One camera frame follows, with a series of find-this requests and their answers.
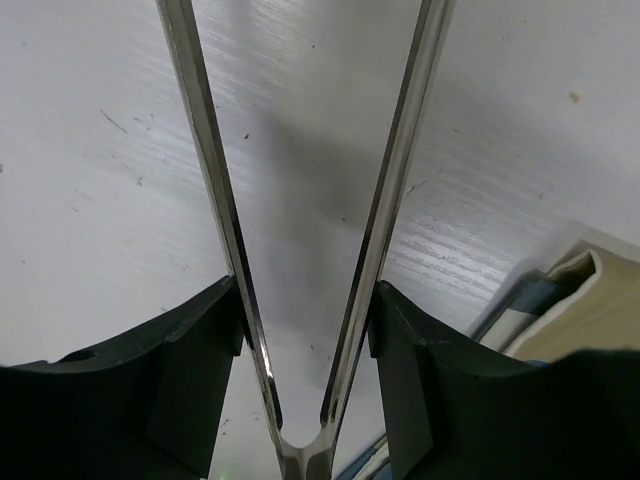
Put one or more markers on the blue beige placemat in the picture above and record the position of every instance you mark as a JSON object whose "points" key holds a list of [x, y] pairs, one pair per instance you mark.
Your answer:
{"points": [[589, 301]]}

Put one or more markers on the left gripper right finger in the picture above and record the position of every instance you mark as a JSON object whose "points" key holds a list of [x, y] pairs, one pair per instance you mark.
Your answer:
{"points": [[454, 409]]}

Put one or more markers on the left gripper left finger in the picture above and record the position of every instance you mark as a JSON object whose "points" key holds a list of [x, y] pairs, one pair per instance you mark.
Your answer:
{"points": [[145, 404]]}

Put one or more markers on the metal tongs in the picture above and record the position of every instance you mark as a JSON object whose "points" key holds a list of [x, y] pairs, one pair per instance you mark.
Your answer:
{"points": [[304, 117]]}

